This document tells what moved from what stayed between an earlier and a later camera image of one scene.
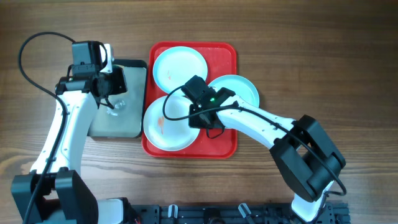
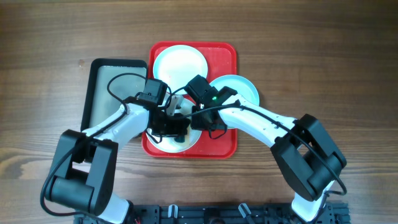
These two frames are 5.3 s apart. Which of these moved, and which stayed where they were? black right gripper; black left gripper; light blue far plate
Moved: black left gripper
Stayed: light blue far plate; black right gripper
